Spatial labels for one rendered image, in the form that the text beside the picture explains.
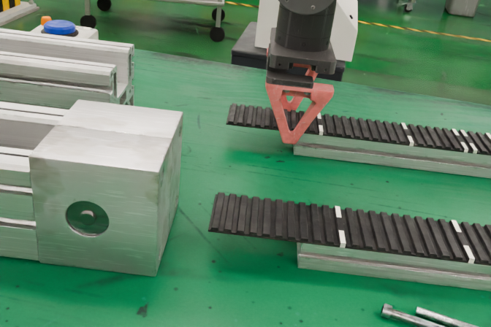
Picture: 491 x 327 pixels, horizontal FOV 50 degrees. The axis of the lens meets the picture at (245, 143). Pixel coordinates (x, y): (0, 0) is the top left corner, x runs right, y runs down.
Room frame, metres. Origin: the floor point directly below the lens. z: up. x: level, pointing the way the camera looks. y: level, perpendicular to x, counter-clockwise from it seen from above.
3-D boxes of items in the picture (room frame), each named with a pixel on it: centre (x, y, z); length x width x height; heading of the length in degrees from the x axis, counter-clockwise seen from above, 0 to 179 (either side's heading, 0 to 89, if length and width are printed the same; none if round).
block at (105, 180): (0.36, 0.10, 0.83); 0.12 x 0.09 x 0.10; 179
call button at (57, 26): (0.67, 0.26, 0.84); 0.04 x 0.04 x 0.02
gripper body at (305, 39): (0.54, -0.05, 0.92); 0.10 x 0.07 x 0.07; 0
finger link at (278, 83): (0.51, -0.05, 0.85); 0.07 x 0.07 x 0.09; 0
